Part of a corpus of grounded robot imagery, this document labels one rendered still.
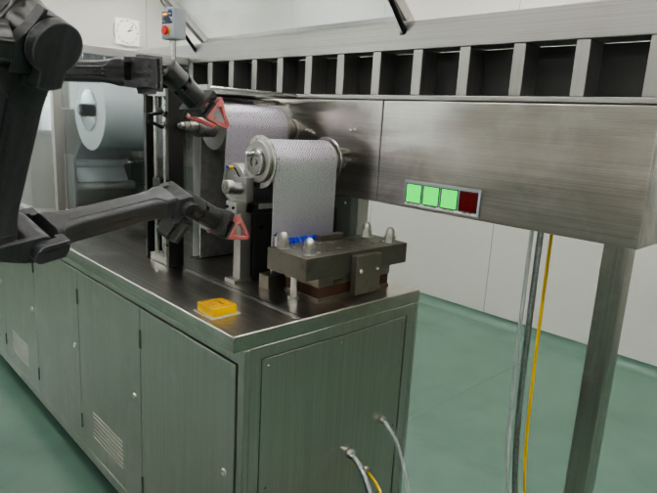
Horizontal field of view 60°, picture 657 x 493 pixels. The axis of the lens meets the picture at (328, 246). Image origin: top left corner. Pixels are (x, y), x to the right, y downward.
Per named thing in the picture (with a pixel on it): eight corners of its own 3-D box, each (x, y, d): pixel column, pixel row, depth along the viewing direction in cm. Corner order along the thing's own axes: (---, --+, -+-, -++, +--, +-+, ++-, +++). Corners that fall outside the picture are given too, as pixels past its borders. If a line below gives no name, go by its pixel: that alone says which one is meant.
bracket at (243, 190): (223, 281, 166) (225, 176, 160) (241, 278, 171) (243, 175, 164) (233, 285, 163) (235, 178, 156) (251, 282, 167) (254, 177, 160)
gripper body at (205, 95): (203, 114, 139) (183, 93, 134) (183, 113, 146) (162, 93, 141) (219, 95, 141) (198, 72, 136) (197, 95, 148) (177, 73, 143)
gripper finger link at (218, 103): (225, 137, 144) (200, 112, 138) (210, 136, 149) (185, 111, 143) (240, 117, 146) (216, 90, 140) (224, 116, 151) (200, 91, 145)
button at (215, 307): (197, 310, 140) (197, 301, 139) (221, 305, 145) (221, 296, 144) (212, 319, 135) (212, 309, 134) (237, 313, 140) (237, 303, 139)
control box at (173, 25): (156, 38, 192) (156, 7, 190) (173, 41, 197) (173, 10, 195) (169, 37, 187) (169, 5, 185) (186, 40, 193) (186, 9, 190)
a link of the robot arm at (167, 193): (38, 246, 97) (-2, 209, 100) (32, 270, 100) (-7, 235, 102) (203, 200, 133) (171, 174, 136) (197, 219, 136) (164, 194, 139)
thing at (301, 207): (271, 246, 161) (273, 181, 157) (330, 238, 177) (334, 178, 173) (272, 246, 160) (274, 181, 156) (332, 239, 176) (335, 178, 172)
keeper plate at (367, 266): (349, 293, 157) (352, 255, 155) (373, 288, 164) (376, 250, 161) (356, 296, 155) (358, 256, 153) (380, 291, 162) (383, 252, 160)
